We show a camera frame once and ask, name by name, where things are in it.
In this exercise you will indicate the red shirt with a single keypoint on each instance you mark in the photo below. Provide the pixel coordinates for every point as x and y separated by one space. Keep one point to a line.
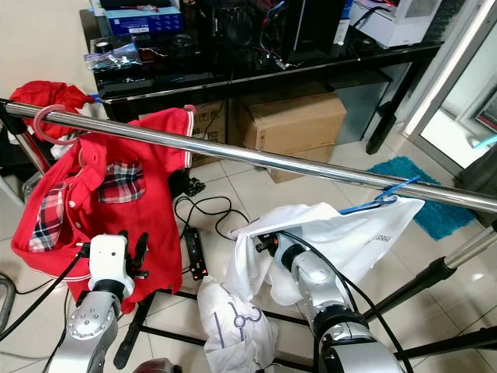
109 225

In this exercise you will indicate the red plastic hanger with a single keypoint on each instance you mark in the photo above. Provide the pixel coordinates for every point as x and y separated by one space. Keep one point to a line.
46 130

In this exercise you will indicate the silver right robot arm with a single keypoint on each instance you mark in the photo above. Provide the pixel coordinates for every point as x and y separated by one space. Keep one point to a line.
334 311

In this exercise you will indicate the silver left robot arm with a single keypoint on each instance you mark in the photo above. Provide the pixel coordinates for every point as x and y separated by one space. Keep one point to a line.
93 334

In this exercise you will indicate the white cloth with hanger drawing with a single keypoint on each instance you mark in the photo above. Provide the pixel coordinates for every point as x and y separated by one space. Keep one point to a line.
237 326

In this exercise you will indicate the blue plastic hanger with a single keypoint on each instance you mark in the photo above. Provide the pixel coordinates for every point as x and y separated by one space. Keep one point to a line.
388 194

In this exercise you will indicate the black power strip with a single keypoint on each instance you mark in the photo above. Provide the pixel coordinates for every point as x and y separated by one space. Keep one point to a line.
195 255

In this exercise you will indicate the white printed hanging shirt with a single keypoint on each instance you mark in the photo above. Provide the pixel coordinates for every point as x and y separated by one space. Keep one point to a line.
349 233

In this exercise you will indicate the black clothes rack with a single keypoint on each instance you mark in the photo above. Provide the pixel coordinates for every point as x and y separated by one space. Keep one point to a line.
279 159

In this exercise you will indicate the grey left robot leg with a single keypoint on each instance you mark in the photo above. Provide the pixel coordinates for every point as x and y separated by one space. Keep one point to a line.
155 366

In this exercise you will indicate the large cardboard box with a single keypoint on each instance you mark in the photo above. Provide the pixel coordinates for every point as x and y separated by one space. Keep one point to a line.
295 124

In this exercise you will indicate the clear bag of hangers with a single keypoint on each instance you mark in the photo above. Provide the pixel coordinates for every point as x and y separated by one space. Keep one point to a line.
33 183

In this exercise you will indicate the labelled cardboard box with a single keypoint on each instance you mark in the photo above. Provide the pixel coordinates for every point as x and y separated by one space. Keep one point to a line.
210 124

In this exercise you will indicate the black desk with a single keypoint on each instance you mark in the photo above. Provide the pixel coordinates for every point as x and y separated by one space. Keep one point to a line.
256 74

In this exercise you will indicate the teal floor mat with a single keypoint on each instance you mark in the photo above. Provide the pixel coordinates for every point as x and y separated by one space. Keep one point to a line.
443 210

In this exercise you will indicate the red clothes pile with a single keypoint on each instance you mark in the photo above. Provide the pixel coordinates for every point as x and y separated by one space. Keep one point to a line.
50 93

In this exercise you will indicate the black computer tower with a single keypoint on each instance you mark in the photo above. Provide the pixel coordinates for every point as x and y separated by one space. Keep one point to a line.
248 31

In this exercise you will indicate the blue cardboard box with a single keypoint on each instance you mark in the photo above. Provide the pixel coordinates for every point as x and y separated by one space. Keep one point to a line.
146 22

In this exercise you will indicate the white computer case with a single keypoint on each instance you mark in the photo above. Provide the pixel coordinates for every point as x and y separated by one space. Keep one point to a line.
396 23

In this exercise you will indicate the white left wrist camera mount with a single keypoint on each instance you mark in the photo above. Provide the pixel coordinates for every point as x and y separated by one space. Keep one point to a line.
111 256

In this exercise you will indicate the sliding glass door frame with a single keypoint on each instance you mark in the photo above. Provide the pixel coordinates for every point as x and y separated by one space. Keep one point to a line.
443 78

